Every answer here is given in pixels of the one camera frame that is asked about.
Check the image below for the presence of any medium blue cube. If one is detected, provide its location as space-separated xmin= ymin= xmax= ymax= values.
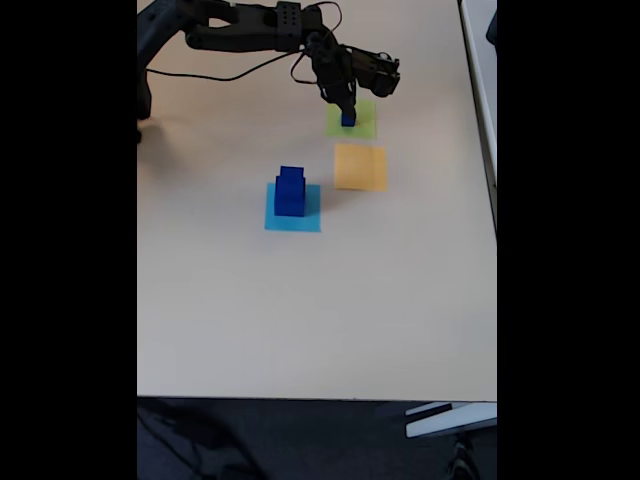
xmin=279 ymin=165 xmax=306 ymax=195

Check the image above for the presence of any green paper square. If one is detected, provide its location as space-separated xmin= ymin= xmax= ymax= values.
xmin=325 ymin=97 xmax=377 ymax=141

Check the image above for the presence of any orange paper square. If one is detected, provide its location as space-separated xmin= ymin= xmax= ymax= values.
xmin=332 ymin=143 xmax=389 ymax=193

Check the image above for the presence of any light blue paper square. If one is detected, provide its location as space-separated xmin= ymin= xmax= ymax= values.
xmin=264 ymin=182 xmax=322 ymax=234

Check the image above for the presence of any large blue cube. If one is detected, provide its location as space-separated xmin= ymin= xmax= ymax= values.
xmin=274 ymin=175 xmax=308 ymax=219

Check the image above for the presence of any white table foot bar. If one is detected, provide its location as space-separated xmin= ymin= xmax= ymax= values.
xmin=404 ymin=401 xmax=498 ymax=440

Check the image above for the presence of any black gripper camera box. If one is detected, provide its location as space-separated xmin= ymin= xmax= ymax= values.
xmin=352 ymin=47 xmax=402 ymax=99

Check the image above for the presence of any short looped wrist cable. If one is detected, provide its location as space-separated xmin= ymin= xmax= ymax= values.
xmin=290 ymin=47 xmax=321 ymax=86

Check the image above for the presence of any thick black floor cable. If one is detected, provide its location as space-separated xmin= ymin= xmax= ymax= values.
xmin=137 ymin=399 xmax=261 ymax=480

